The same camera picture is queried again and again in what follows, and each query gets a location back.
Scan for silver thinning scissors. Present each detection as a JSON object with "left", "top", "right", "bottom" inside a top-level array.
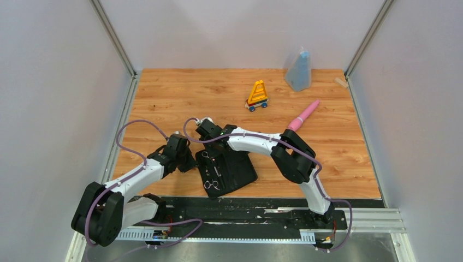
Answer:
[{"left": 201, "top": 150, "right": 222, "bottom": 178}]

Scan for black zippered tool case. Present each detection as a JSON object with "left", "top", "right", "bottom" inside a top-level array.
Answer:
[{"left": 195, "top": 149, "right": 258, "bottom": 199}]

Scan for pink cylindrical device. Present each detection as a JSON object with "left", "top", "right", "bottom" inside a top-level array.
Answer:
[{"left": 288, "top": 99, "right": 320, "bottom": 132}]

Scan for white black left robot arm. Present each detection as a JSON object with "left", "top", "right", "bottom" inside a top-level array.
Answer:
[{"left": 71, "top": 134, "right": 195, "bottom": 247}]

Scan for white slotted cable duct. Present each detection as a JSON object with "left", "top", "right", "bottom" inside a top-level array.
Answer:
[{"left": 115, "top": 229, "right": 316, "bottom": 243}]

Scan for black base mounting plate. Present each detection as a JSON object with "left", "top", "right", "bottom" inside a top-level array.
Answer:
[{"left": 132, "top": 196, "right": 348, "bottom": 240}]

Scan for small beige tape piece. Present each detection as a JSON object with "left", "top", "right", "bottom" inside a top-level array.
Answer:
[{"left": 334, "top": 78, "right": 349, "bottom": 88}]

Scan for blue item in plastic bag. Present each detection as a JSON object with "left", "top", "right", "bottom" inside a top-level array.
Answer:
[{"left": 284, "top": 47, "right": 312, "bottom": 92}]

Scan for yellow toy block car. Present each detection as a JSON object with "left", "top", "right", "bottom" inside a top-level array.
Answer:
[{"left": 245, "top": 80, "right": 269, "bottom": 112}]

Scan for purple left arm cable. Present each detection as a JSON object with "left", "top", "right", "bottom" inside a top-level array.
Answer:
[{"left": 84, "top": 119, "right": 204, "bottom": 250}]

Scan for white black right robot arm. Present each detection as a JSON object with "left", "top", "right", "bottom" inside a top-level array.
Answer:
[{"left": 191, "top": 117, "right": 334, "bottom": 228}]

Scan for silver hair scissors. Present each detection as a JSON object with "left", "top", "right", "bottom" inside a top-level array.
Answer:
[{"left": 204, "top": 180, "right": 220, "bottom": 190}]

